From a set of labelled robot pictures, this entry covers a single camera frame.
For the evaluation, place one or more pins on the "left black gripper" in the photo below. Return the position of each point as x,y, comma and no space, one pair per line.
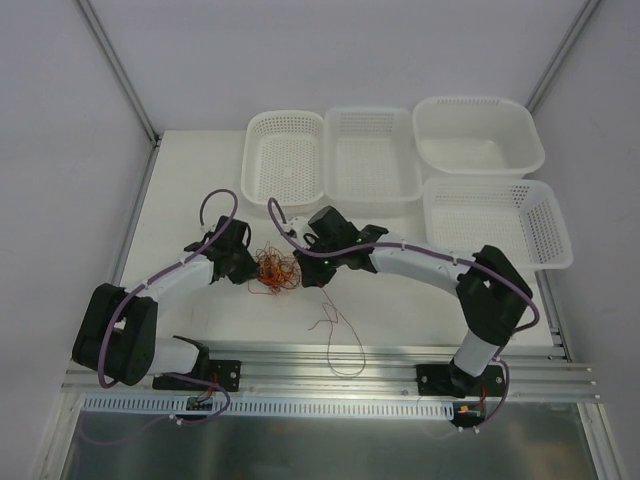
242,265

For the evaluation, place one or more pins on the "translucent middle white basket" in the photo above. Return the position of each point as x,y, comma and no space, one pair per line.
369,159

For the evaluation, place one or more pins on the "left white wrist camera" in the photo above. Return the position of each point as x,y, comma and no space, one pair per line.
208,229

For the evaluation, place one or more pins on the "solid white tub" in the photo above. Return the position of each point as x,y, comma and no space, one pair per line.
484,136

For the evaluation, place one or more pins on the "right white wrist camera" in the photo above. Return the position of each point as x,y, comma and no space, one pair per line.
298,229

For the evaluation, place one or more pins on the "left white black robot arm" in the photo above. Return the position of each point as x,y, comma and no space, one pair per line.
118,338

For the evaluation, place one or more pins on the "white slotted cable duct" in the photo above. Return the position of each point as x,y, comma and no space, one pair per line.
271,407

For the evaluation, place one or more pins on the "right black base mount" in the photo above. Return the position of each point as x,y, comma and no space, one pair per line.
439,379

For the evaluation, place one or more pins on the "rounded perforated white basket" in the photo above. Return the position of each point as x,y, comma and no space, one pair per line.
282,159

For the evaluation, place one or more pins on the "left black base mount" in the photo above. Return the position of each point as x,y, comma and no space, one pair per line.
225,373

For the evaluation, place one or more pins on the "large perforated white basket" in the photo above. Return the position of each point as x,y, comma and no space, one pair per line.
520,217

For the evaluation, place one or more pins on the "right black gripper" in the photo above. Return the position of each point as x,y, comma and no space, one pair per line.
310,270

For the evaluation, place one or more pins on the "aluminium frame post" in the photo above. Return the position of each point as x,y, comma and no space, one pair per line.
99,33
574,33

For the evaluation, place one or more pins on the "left aluminium frame post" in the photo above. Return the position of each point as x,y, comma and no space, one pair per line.
99,33

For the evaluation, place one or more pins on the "right aluminium frame post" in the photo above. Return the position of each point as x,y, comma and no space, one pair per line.
574,33

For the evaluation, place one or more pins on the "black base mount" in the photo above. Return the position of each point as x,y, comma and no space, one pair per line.
439,379
225,373

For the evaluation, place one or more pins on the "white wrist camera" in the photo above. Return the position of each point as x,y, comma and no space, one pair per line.
208,229
298,229

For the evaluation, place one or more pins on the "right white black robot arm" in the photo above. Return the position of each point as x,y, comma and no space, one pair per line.
492,295

